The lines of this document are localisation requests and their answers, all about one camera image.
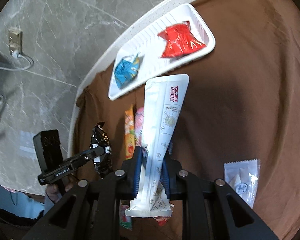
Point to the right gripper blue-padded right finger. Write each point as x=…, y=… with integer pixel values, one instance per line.
x=211, y=209

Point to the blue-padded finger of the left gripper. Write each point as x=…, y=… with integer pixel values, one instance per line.
x=82, y=158

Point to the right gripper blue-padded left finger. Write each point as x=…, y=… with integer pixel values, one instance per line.
x=91, y=210

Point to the black snack packet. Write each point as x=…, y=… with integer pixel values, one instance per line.
x=100, y=139

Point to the red white candy packet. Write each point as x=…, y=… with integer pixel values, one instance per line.
x=125, y=221

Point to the orange lollipop packet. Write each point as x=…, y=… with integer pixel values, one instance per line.
x=129, y=133

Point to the clear white pastry packet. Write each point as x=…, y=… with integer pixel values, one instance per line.
x=243, y=176

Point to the pink lollipop packet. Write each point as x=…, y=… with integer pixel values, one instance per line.
x=138, y=126

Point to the blue snack packet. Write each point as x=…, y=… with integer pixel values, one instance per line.
x=126, y=70

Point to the long white snack packet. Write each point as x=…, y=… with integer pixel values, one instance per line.
x=164, y=98

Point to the red snack bag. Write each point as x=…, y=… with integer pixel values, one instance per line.
x=179, y=40

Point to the person's left hand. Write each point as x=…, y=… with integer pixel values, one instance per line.
x=53, y=193

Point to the brown cloth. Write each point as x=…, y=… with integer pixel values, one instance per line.
x=243, y=102

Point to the white plastic tray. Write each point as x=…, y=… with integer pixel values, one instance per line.
x=150, y=47

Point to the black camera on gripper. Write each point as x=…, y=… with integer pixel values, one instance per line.
x=48, y=150

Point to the gold wall socket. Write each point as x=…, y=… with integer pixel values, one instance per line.
x=15, y=41

